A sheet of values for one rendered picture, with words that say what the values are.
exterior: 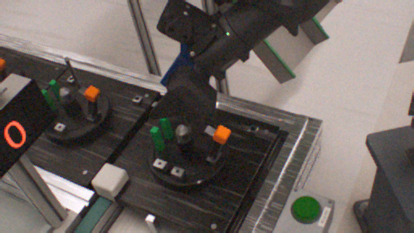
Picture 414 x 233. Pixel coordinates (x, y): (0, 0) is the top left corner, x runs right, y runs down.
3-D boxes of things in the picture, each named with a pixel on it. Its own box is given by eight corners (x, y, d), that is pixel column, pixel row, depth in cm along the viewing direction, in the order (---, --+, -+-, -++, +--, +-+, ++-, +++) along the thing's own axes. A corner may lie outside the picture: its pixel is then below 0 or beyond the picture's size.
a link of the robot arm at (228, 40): (256, 18, 64) (227, -13, 62) (257, 83, 49) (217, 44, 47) (215, 52, 68) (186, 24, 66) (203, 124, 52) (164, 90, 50)
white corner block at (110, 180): (133, 183, 77) (126, 169, 74) (118, 204, 75) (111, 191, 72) (111, 175, 79) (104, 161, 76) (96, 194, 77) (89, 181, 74)
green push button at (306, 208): (323, 206, 69) (323, 200, 67) (314, 228, 67) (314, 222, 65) (298, 198, 71) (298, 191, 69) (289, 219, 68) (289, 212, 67)
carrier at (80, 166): (162, 99, 91) (148, 50, 81) (90, 192, 77) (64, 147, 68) (73, 72, 100) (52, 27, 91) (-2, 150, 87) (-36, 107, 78)
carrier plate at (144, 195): (281, 133, 80) (280, 125, 79) (221, 248, 67) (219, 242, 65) (168, 100, 90) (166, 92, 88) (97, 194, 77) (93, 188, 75)
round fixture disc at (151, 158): (243, 139, 78) (242, 132, 76) (205, 204, 70) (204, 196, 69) (175, 117, 84) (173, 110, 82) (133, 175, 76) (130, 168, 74)
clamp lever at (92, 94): (100, 113, 83) (100, 90, 77) (94, 120, 82) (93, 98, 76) (84, 103, 84) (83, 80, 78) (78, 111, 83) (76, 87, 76)
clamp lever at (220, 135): (221, 154, 73) (231, 129, 67) (216, 163, 72) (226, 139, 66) (202, 143, 74) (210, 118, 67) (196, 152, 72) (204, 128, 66)
